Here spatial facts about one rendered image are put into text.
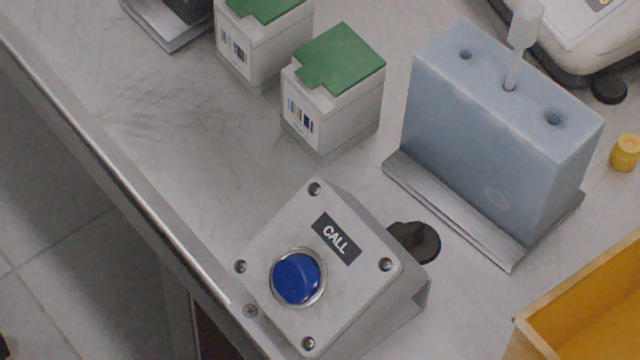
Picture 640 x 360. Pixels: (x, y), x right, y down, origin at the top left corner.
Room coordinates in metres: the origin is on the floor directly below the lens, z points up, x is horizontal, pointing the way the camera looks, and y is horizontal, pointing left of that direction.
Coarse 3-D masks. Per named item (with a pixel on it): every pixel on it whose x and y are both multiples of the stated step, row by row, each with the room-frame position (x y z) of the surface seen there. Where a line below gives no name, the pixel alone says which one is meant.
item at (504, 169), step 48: (432, 48) 0.41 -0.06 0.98; (480, 48) 0.41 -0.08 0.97; (432, 96) 0.40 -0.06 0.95; (480, 96) 0.38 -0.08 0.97; (528, 96) 0.38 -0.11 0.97; (432, 144) 0.39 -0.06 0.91; (480, 144) 0.37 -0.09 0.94; (528, 144) 0.35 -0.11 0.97; (576, 144) 0.35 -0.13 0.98; (432, 192) 0.38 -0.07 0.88; (480, 192) 0.37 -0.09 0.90; (528, 192) 0.35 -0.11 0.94; (576, 192) 0.37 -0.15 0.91; (480, 240) 0.35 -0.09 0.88; (528, 240) 0.34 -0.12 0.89
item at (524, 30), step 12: (528, 0) 0.39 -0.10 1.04; (516, 12) 0.39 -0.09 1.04; (528, 12) 0.39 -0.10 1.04; (540, 12) 0.39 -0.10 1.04; (516, 24) 0.39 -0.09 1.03; (528, 24) 0.38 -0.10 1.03; (540, 24) 0.39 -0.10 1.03; (516, 36) 0.38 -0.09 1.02; (528, 36) 0.38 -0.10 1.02; (516, 48) 0.38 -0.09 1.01
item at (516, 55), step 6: (516, 54) 0.39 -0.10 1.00; (522, 54) 0.39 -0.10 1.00; (516, 60) 0.39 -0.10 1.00; (510, 66) 0.39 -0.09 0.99; (516, 66) 0.39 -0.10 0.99; (510, 72) 0.39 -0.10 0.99; (516, 72) 0.39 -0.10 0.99; (510, 78) 0.39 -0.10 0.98; (504, 84) 0.39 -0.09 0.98; (510, 84) 0.39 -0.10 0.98; (510, 90) 0.39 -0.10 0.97
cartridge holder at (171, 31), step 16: (128, 0) 0.50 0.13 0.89; (144, 0) 0.51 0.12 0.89; (160, 0) 0.51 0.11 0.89; (176, 0) 0.49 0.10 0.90; (192, 0) 0.49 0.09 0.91; (208, 0) 0.50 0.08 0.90; (144, 16) 0.49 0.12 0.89; (160, 16) 0.49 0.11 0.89; (176, 16) 0.49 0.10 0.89; (192, 16) 0.49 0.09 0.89; (208, 16) 0.50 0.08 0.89; (160, 32) 0.48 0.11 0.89; (176, 32) 0.48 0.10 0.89; (192, 32) 0.49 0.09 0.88; (176, 48) 0.48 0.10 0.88
